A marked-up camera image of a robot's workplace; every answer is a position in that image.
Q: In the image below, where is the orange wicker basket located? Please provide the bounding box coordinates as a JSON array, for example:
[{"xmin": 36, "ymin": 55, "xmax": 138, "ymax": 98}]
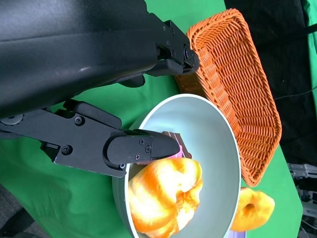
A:
[{"xmin": 173, "ymin": 8, "xmax": 282, "ymax": 187}]

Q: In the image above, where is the pale striped ring bread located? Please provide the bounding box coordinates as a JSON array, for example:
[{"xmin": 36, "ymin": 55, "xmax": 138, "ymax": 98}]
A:
[{"xmin": 128, "ymin": 158, "xmax": 204, "ymax": 238}]

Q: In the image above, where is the green hanging fabric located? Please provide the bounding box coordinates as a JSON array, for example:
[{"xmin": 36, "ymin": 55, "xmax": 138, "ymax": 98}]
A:
[{"xmin": 302, "ymin": 0, "xmax": 317, "ymax": 75}]

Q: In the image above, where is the pale green ribbed bowl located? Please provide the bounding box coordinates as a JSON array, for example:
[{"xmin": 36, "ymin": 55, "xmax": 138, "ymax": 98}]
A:
[{"xmin": 111, "ymin": 93, "xmax": 241, "ymax": 238}]

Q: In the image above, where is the brown chocolate cake slice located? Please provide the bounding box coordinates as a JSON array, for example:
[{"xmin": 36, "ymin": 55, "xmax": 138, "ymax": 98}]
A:
[{"xmin": 162, "ymin": 131, "xmax": 185, "ymax": 149}]

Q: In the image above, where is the thin black floor cable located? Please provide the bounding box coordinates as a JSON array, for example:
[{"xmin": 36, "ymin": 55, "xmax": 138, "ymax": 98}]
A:
[{"xmin": 273, "ymin": 87, "xmax": 317, "ymax": 101}]

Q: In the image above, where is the green tablecloth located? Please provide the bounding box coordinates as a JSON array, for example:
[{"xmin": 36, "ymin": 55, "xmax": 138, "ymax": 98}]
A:
[{"xmin": 0, "ymin": 0, "xmax": 304, "ymax": 238}]

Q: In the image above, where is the black backdrop curtain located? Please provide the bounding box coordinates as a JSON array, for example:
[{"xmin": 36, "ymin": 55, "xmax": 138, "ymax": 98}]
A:
[{"xmin": 224, "ymin": 0, "xmax": 317, "ymax": 167}]

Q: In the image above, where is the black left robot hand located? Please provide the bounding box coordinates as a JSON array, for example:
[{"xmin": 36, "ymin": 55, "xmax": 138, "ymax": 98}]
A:
[{"xmin": 0, "ymin": 0, "xmax": 200, "ymax": 178}]

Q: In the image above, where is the small pink cake slice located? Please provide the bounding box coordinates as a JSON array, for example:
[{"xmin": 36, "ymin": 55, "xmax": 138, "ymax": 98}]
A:
[{"xmin": 135, "ymin": 145, "xmax": 193, "ymax": 166}]

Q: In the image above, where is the silver aluminium frame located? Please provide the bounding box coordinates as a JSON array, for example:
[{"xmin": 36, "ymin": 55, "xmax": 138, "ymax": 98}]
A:
[{"xmin": 288, "ymin": 162, "xmax": 317, "ymax": 179}]

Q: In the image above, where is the deep orange ring bread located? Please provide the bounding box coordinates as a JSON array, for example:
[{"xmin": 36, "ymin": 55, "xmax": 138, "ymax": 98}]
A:
[{"xmin": 230, "ymin": 187, "xmax": 275, "ymax": 233}]

